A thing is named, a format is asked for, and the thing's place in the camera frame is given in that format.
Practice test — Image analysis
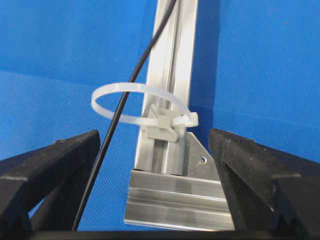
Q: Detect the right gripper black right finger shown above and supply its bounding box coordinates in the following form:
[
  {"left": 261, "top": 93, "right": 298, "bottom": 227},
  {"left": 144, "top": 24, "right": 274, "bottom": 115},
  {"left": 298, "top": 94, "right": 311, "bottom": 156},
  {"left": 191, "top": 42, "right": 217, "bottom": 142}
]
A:
[{"left": 209, "top": 128, "right": 320, "bottom": 233}]

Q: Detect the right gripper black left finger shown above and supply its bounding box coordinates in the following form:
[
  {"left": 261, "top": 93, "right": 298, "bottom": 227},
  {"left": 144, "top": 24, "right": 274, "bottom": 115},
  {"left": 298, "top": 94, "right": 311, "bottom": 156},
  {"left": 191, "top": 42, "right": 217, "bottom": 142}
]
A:
[{"left": 0, "top": 129, "right": 101, "bottom": 233}]

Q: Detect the thin black wire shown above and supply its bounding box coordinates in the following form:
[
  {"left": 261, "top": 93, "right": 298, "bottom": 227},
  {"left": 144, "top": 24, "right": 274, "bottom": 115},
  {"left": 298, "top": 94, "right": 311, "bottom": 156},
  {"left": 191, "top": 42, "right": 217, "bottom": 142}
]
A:
[{"left": 71, "top": 0, "right": 177, "bottom": 232}]

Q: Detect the white zip tie loop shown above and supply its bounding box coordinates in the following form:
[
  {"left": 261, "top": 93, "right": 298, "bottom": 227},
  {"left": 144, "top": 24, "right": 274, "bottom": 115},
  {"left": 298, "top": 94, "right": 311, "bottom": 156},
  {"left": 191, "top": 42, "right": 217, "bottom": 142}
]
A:
[{"left": 91, "top": 82, "right": 199, "bottom": 128}]

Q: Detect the aluminium corner bracket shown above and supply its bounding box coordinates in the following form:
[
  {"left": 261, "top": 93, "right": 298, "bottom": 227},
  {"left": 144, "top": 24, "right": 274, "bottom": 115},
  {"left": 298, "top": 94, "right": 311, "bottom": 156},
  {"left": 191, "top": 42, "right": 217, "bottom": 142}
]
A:
[{"left": 183, "top": 132, "right": 220, "bottom": 181}]

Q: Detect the square aluminium extrusion frame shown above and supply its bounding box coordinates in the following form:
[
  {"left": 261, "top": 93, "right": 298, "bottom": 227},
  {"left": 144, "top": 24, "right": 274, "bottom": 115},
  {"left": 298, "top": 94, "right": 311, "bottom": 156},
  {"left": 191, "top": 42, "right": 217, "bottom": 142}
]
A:
[{"left": 124, "top": 0, "right": 235, "bottom": 231}]

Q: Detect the grey zip tie mount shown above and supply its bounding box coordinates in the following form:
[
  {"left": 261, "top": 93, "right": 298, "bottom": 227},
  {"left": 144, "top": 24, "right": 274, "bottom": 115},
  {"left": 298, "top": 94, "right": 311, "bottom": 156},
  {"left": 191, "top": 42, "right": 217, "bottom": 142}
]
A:
[{"left": 145, "top": 104, "right": 181, "bottom": 143}]

